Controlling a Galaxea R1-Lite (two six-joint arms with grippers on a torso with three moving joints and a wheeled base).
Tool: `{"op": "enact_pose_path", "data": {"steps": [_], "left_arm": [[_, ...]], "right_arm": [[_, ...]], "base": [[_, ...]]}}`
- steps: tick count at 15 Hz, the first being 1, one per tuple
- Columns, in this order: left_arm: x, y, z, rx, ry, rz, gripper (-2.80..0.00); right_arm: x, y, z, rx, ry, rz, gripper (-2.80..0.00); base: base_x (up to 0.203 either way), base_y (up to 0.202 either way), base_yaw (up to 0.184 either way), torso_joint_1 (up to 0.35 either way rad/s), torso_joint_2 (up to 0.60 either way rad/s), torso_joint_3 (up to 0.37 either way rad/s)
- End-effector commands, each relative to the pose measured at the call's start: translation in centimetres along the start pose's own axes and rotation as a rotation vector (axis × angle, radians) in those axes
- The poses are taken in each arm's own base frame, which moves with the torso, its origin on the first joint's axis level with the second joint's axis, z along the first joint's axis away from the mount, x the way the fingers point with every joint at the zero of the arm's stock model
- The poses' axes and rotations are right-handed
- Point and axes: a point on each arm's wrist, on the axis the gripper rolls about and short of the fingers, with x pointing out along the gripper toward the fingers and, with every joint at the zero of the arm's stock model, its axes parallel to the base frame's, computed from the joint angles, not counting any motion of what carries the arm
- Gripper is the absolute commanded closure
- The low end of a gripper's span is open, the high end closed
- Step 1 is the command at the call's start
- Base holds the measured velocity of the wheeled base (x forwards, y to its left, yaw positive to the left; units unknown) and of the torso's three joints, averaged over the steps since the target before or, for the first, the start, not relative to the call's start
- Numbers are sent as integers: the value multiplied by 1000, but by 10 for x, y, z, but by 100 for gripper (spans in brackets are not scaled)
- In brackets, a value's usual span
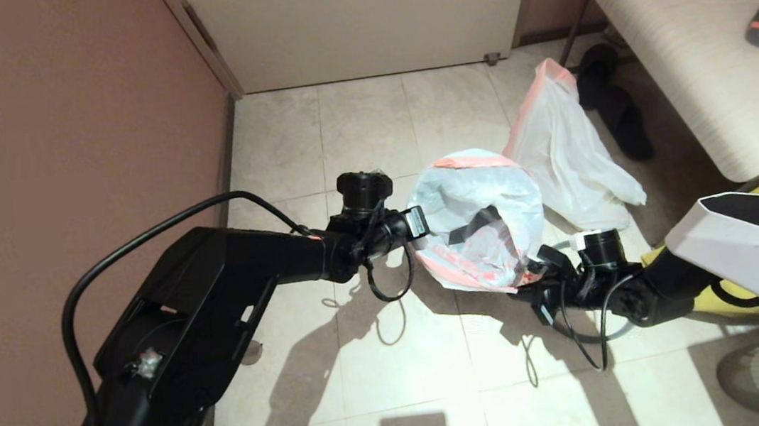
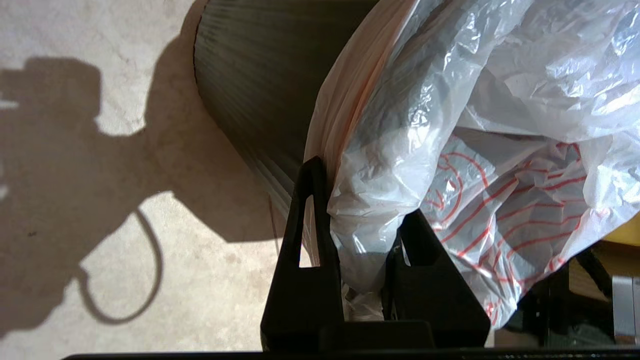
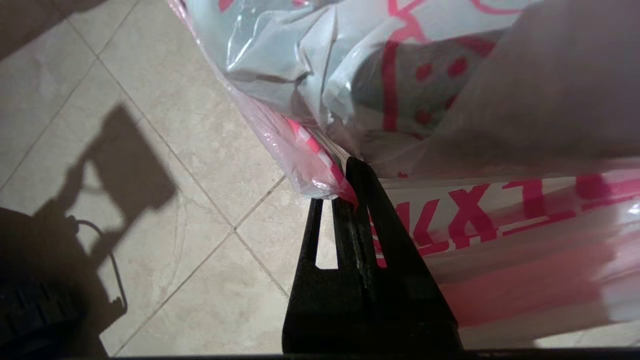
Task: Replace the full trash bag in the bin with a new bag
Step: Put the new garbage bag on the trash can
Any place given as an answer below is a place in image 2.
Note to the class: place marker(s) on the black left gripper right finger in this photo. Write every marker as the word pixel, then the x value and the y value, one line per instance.
pixel 435 300

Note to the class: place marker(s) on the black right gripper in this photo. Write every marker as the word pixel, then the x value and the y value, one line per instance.
pixel 555 315

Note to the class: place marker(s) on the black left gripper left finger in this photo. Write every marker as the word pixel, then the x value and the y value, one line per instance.
pixel 305 300

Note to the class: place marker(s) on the red printed plastic bag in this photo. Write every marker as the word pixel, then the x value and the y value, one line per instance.
pixel 475 125

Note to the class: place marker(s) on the black trash bin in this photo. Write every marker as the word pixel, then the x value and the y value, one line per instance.
pixel 260 90

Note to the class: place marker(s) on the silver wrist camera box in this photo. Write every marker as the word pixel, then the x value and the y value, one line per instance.
pixel 627 307

